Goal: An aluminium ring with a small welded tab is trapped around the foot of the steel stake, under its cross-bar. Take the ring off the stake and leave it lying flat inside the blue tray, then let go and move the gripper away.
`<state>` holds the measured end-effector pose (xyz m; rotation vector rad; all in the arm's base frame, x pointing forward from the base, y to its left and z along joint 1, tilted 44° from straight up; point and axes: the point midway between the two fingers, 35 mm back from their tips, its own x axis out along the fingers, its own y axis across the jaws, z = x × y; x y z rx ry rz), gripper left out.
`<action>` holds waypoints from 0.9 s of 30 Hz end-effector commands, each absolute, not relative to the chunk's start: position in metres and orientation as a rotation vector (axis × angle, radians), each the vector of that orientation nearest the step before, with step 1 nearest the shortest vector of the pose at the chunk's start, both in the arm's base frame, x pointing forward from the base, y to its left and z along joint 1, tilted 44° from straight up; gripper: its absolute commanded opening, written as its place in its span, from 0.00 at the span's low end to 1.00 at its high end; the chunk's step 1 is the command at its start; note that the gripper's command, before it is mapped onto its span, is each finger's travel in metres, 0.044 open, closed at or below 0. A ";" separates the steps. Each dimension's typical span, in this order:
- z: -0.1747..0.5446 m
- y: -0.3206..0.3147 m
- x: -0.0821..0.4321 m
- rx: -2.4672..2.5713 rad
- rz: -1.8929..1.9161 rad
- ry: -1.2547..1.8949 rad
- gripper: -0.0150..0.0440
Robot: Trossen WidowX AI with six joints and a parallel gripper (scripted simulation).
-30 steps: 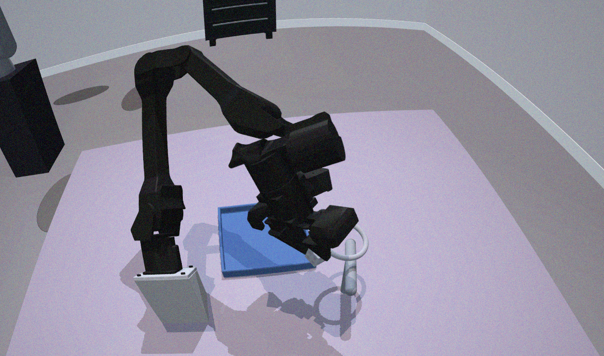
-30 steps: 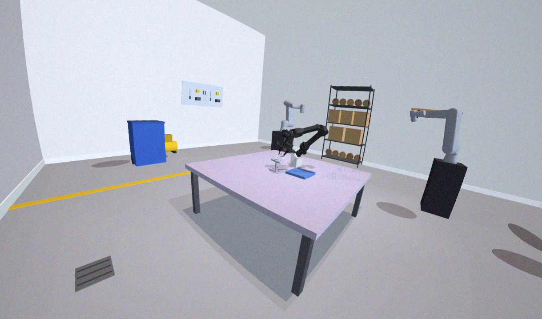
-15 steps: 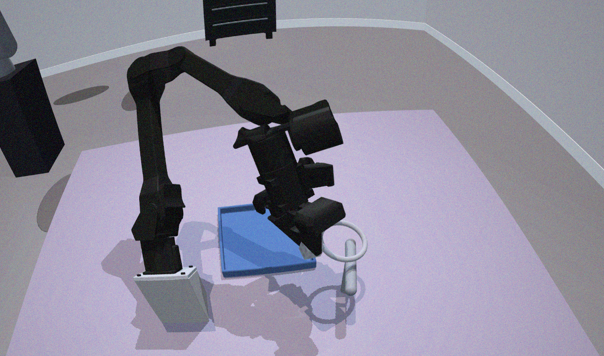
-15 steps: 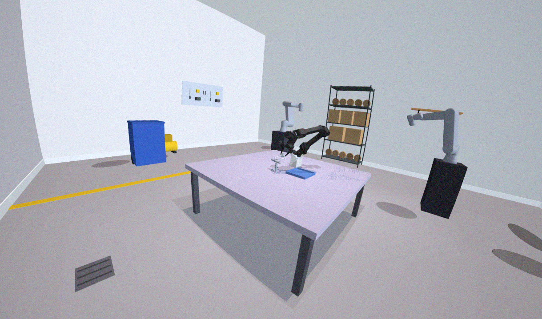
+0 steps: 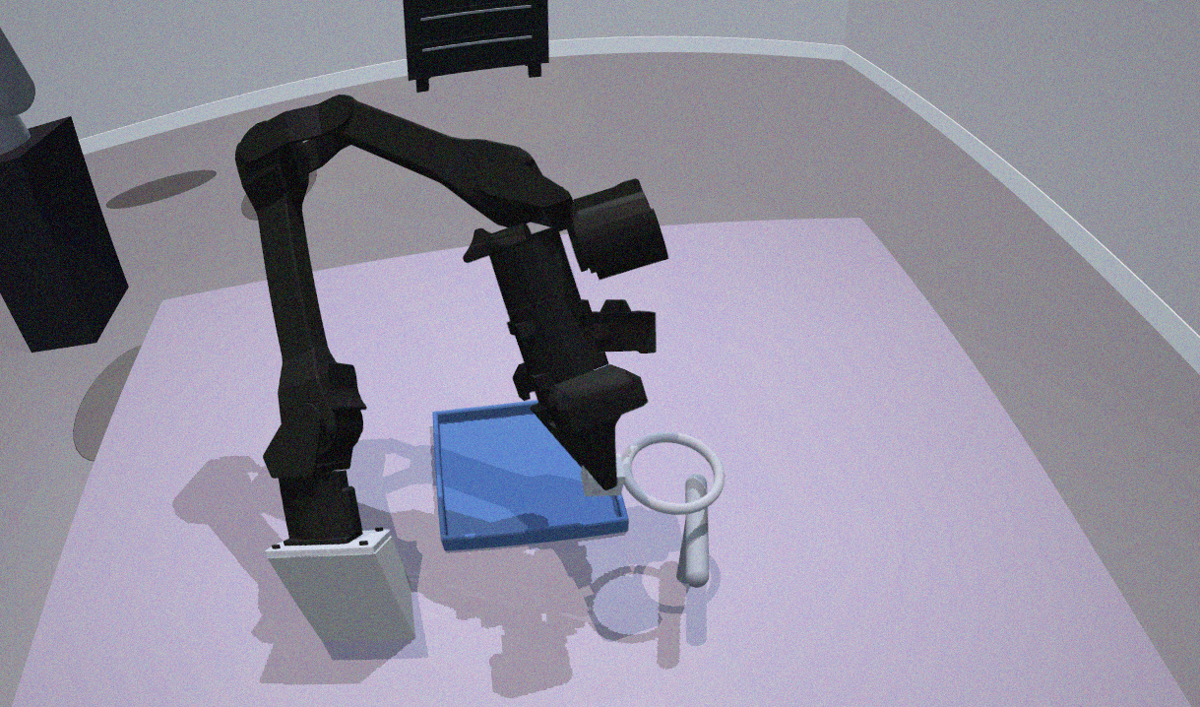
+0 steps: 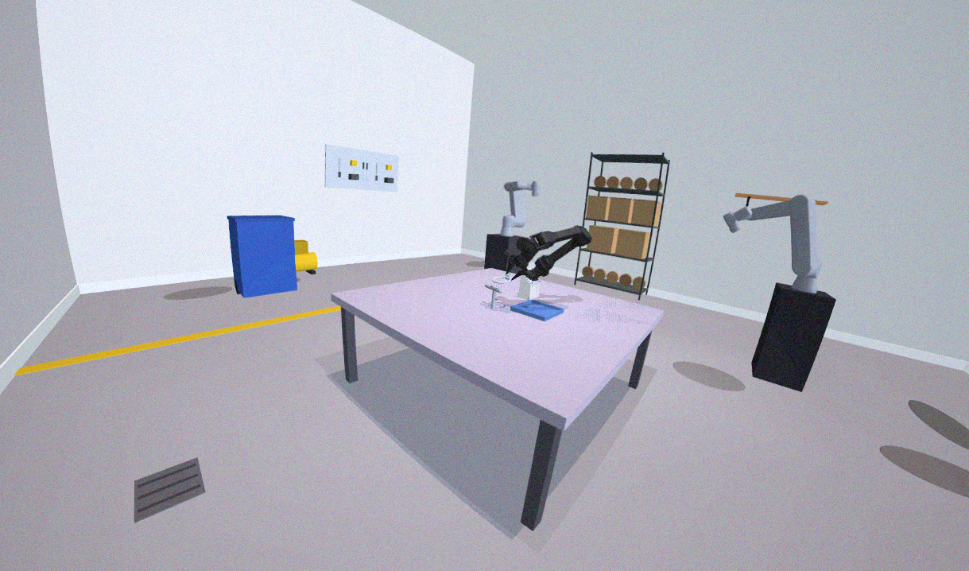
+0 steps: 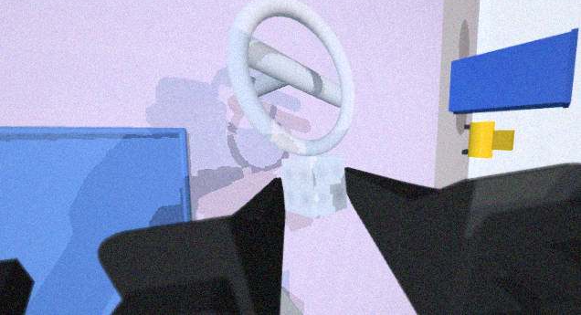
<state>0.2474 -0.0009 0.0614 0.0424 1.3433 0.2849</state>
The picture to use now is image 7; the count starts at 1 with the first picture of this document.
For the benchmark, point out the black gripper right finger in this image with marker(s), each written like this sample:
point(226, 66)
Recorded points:
point(428, 237)

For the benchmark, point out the blue tray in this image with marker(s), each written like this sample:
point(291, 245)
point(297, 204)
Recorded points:
point(63, 190)

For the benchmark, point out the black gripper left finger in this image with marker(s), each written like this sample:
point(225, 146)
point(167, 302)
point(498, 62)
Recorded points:
point(246, 248)

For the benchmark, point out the light grey metal ring with small square tab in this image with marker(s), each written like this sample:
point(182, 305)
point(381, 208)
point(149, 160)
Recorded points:
point(314, 186)

